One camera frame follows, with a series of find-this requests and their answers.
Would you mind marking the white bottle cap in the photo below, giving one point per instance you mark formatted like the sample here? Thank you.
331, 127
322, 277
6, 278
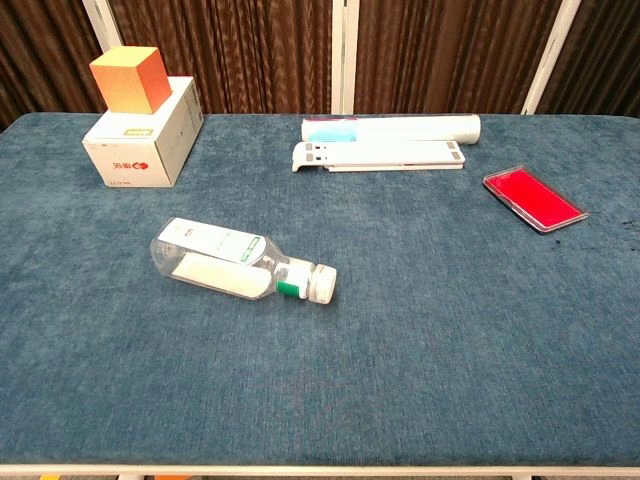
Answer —
322, 284

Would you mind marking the transparent plastic bottle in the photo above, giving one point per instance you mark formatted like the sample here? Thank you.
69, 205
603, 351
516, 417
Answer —
220, 260

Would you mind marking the white folding stand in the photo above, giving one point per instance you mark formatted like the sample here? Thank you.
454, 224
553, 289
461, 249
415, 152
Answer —
380, 156

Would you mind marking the blue fabric table cover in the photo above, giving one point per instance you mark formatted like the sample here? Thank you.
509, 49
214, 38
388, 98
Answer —
350, 360

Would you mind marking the white paper roll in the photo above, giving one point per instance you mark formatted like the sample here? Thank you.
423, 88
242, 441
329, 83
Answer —
400, 129

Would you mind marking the brown curtain panel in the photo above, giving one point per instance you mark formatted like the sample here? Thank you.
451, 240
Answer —
440, 55
605, 60
35, 55
250, 55

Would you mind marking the white cardboard box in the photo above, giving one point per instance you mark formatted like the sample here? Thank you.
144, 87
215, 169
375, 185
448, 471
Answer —
135, 150

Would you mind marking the red card in clear case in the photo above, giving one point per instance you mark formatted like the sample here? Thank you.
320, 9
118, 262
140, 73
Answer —
535, 197

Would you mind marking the orange cube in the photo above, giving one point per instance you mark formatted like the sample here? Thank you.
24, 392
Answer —
130, 80

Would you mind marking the white screen post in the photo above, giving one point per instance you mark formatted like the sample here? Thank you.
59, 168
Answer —
343, 55
547, 55
100, 25

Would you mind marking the white table frame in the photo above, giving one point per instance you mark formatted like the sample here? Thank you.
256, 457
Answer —
320, 470

